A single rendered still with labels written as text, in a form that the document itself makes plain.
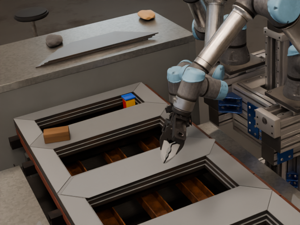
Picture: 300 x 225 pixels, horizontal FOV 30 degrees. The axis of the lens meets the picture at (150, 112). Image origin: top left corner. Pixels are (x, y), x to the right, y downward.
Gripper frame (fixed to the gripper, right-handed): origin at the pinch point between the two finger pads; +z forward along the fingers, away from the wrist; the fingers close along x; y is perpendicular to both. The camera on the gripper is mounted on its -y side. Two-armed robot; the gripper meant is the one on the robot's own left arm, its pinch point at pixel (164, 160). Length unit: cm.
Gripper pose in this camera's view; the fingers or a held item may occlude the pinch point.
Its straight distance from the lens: 206.8
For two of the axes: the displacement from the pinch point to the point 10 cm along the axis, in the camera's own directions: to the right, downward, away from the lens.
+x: -9.4, -2.8, -1.8
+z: -3.1, 9.2, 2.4
